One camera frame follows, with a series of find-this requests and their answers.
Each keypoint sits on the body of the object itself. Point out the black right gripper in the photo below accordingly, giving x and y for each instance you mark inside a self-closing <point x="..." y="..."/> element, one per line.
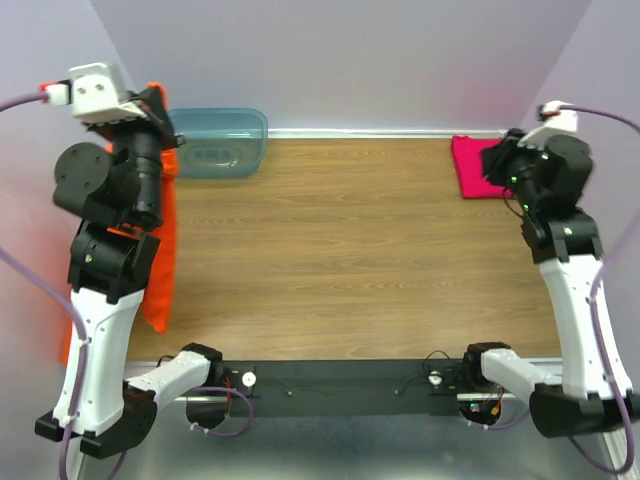
<point x="494" y="159"/>

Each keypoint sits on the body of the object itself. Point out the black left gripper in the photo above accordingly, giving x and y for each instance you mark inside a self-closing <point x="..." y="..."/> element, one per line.
<point x="145" y="101"/>

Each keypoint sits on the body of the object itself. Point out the orange t shirt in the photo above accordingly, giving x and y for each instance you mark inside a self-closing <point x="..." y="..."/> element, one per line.
<point x="108" y="256"/>

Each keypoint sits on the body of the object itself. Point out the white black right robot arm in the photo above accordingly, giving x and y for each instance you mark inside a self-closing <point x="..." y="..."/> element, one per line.
<point x="593" y="394"/>

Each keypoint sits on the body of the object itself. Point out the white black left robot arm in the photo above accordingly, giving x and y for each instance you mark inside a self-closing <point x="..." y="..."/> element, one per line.
<point x="109" y="413"/>

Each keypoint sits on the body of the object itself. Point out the folded pink t shirt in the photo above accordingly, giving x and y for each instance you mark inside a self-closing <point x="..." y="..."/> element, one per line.
<point x="467" y="161"/>

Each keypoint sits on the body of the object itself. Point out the teal plastic basin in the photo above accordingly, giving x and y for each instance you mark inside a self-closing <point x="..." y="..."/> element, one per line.
<point x="219" y="143"/>

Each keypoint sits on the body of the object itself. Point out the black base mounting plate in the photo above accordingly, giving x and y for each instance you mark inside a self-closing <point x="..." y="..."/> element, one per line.
<point x="218" y="400"/>

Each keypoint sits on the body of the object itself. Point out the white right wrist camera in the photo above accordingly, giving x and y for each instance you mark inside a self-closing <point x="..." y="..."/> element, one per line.
<point x="557" y="118"/>

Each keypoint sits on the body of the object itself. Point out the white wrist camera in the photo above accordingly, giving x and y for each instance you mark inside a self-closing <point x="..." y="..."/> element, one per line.
<point x="557" y="118"/>
<point x="95" y="94"/>

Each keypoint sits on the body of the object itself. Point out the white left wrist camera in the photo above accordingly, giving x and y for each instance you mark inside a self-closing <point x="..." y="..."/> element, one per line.
<point x="95" y="94"/>

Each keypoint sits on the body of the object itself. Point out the aluminium frame rail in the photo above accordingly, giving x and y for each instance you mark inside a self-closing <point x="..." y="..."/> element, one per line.
<point x="388" y="379"/>

